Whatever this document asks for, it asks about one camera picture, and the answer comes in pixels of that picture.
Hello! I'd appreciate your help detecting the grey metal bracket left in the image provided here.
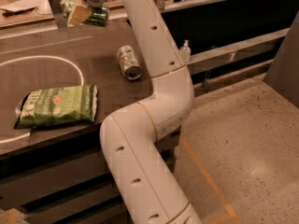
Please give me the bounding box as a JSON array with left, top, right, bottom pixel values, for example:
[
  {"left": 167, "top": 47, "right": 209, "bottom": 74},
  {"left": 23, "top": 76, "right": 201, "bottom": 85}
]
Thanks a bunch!
[{"left": 48, "top": 0, "right": 67, "bottom": 29}]

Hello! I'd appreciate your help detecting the white paper sheet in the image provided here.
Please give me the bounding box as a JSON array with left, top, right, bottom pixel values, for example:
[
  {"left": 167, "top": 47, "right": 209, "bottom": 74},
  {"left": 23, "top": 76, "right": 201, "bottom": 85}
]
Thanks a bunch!
[{"left": 0, "top": 0, "right": 50, "bottom": 16}]

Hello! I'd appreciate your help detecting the right clear sanitizer bottle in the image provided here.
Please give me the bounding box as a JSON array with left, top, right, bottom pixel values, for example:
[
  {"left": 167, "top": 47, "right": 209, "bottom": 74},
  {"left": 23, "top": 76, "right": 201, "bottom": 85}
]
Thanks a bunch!
[{"left": 179, "top": 40, "right": 191, "bottom": 63}]

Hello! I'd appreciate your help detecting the green chip bag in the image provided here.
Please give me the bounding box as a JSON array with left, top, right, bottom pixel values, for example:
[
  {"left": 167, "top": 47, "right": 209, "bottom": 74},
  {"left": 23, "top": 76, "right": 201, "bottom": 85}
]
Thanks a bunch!
[{"left": 14, "top": 84, "right": 97, "bottom": 129}]

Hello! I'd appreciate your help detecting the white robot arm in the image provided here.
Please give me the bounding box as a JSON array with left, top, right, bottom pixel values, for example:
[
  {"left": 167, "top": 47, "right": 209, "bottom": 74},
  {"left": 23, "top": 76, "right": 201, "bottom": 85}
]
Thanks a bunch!
[{"left": 81, "top": 0, "right": 202, "bottom": 224}]

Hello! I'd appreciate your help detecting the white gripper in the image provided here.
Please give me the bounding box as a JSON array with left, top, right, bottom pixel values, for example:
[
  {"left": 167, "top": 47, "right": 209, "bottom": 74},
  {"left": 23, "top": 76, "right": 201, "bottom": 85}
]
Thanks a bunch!
[{"left": 67, "top": 0, "right": 106, "bottom": 26}]

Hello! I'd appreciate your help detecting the white green soda can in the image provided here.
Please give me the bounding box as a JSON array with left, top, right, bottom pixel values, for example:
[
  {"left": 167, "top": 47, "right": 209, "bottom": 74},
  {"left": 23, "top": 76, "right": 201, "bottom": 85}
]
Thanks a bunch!
[{"left": 117, "top": 45, "right": 141, "bottom": 80}]

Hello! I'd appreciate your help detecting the grey table with slats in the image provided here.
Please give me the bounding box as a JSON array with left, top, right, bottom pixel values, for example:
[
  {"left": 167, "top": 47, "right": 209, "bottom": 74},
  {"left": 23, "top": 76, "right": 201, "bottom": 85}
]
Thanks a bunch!
[{"left": 0, "top": 17, "right": 181, "bottom": 224}]

